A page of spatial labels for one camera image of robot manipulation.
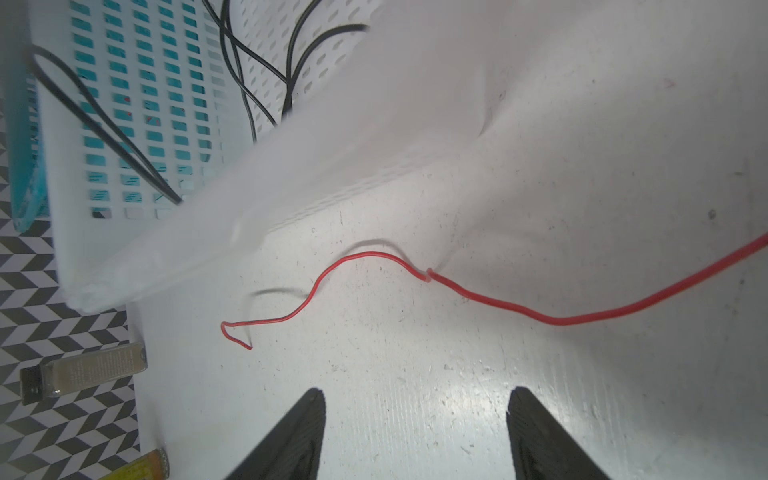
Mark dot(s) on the black cap jar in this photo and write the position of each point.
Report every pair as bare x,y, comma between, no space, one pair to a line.
56,378

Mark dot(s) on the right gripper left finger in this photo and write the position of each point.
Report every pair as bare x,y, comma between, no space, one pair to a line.
292,449

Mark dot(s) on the yellow liquid bottle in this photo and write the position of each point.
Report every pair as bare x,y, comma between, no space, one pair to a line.
152,466

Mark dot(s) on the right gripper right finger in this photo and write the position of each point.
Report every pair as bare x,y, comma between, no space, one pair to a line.
541,448

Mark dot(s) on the middle white plastic basket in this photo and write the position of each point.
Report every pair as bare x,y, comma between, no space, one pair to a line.
153,167

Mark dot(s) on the teal plastic basket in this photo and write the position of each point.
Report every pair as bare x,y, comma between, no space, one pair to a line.
27,173

